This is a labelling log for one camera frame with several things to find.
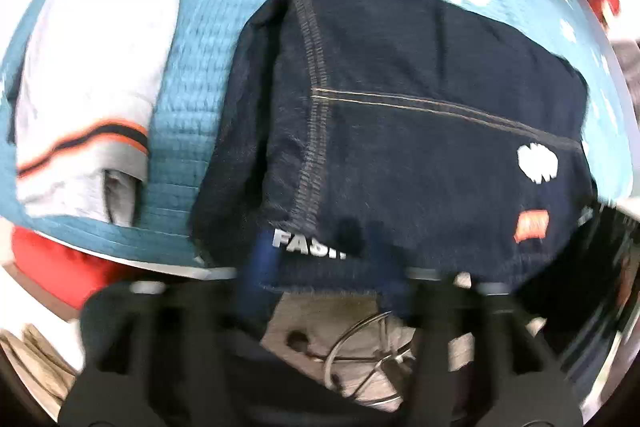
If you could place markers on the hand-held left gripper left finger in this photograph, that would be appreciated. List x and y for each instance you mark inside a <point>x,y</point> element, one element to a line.
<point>257,257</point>

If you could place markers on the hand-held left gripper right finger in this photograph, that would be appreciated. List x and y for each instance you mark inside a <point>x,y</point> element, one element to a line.
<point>385,267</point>

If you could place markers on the dark denim jacket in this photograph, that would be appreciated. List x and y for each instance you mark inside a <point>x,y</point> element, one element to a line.
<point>400,132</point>

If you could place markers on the red cloth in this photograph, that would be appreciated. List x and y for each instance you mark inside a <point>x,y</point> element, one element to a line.
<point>60,267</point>

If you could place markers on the beige bag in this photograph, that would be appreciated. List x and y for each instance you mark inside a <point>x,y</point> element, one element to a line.
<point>35,357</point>

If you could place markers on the folded grey sweatshirt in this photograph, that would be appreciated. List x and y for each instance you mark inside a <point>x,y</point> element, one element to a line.
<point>90,57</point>

